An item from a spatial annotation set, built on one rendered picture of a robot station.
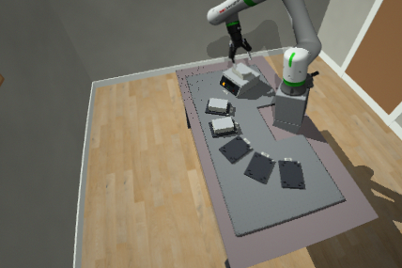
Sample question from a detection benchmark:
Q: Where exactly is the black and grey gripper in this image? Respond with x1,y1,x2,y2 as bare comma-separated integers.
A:
228,32,252,68

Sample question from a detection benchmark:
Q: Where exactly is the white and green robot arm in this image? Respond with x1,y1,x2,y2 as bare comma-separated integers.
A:
207,0,322,97

